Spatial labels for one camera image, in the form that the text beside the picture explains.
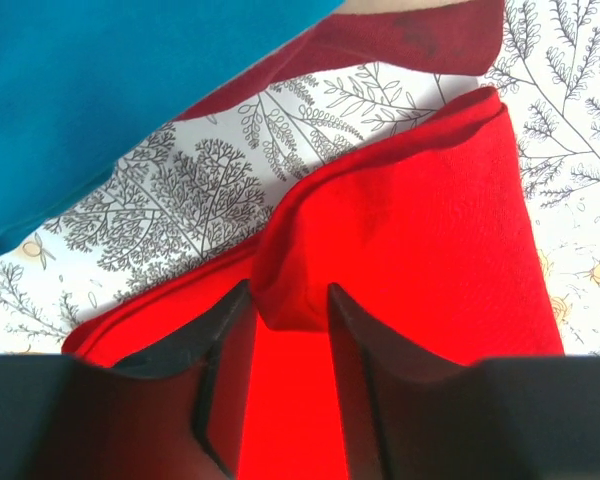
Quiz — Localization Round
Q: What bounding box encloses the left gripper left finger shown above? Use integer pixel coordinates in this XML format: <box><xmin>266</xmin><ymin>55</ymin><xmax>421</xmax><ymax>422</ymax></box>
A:
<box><xmin>0</xmin><ymin>282</ymin><xmax>256</xmax><ymax>479</ymax></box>

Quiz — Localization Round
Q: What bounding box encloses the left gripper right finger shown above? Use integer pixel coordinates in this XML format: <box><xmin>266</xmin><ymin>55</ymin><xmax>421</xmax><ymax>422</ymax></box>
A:
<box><xmin>328</xmin><ymin>284</ymin><xmax>600</xmax><ymax>479</ymax></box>

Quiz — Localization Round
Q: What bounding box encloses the floral table mat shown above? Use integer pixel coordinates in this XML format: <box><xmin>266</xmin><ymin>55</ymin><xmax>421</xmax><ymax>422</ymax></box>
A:
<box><xmin>0</xmin><ymin>1</ymin><xmax>600</xmax><ymax>355</ymax></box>

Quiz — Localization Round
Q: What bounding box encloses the folded blue t-shirt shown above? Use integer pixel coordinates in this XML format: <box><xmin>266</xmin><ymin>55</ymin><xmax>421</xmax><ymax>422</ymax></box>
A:
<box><xmin>0</xmin><ymin>0</ymin><xmax>338</xmax><ymax>255</ymax></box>

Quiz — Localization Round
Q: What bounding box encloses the folded dark red t-shirt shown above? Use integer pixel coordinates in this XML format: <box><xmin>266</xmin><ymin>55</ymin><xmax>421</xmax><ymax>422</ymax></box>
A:
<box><xmin>178</xmin><ymin>0</ymin><xmax>504</xmax><ymax>120</ymax></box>

